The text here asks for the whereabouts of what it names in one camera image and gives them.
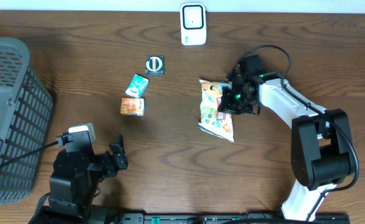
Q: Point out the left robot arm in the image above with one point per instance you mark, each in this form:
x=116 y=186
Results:
x=74 y=183

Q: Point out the teal small carton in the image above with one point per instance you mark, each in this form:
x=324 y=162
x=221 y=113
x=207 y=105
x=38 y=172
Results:
x=137 y=86

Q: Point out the orange small carton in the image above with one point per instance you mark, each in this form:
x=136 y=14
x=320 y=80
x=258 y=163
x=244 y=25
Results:
x=132 y=106

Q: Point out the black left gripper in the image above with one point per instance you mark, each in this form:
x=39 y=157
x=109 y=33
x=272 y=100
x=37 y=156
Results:
x=120 y=160

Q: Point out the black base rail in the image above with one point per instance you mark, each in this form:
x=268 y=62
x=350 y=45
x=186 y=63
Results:
x=138 y=218

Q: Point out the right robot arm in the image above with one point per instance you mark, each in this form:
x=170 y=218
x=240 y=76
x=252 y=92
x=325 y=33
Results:
x=322 y=155

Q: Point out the white barcode scanner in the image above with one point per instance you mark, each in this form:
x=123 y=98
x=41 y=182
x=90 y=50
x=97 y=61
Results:
x=193 y=24

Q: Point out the dark green round-logo box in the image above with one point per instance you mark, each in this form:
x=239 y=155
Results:
x=154 y=65

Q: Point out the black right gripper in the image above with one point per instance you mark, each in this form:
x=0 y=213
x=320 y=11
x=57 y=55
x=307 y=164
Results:
x=224 y=104

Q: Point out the grey plastic basket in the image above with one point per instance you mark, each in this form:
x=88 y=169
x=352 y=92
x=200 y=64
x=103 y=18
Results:
x=26 y=110

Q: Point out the white snack bag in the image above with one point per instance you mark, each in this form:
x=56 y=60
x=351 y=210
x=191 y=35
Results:
x=217 y=123

